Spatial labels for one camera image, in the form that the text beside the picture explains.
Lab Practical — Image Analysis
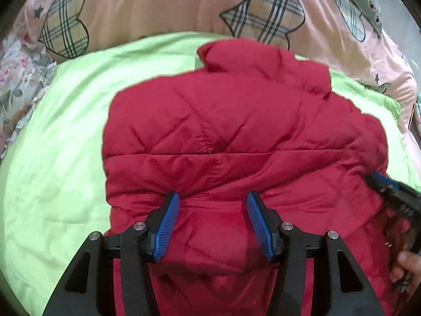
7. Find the person's right hand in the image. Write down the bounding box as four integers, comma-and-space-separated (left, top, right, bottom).
390, 250, 421, 290

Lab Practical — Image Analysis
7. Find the pink plaid-heart quilt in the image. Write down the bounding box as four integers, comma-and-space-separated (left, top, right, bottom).
15, 0, 418, 132

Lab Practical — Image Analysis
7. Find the floral ruffled pillow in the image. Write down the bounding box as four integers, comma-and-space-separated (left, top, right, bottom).
0, 33, 58, 162

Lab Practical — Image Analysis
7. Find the light green blanket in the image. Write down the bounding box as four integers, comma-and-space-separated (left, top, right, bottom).
0, 31, 421, 313

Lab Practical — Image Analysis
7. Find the blue bear-print pillow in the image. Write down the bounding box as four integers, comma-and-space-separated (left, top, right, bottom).
329, 0, 384, 38

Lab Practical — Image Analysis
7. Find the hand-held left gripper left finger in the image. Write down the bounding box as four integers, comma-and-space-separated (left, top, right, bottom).
43, 191, 181, 316

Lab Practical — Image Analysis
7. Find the red quilted jacket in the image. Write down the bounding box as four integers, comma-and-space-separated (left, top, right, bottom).
102, 38, 412, 316

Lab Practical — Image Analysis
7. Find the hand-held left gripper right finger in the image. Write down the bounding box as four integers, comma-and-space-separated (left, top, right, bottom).
247, 191, 385, 316

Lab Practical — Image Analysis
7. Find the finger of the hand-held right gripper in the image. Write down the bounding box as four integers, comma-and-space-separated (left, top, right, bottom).
365, 172, 421, 218

